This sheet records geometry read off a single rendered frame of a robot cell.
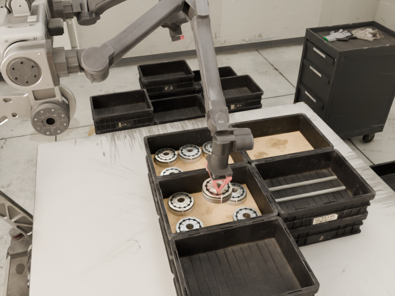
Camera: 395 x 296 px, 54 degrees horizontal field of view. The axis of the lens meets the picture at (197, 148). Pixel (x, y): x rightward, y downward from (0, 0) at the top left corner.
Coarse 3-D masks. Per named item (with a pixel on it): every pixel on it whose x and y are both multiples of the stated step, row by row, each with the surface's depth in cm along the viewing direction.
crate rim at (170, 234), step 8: (232, 168) 157; (248, 168) 158; (176, 176) 153; (184, 176) 153; (256, 176) 153; (160, 192) 146; (264, 192) 146; (160, 200) 143; (160, 208) 142; (272, 208) 139; (256, 216) 136; (264, 216) 136; (272, 216) 136; (168, 224) 133; (216, 224) 133; (224, 224) 133; (232, 224) 133; (168, 232) 131; (184, 232) 131; (192, 232) 131
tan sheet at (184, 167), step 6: (180, 162) 176; (198, 162) 176; (204, 162) 176; (228, 162) 176; (156, 168) 173; (162, 168) 173; (180, 168) 173; (186, 168) 173; (192, 168) 173; (198, 168) 173; (156, 174) 169
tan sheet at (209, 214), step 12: (204, 204) 155; (216, 204) 155; (228, 204) 155; (240, 204) 155; (252, 204) 155; (168, 216) 150; (180, 216) 150; (192, 216) 150; (204, 216) 150; (216, 216) 150; (228, 216) 150
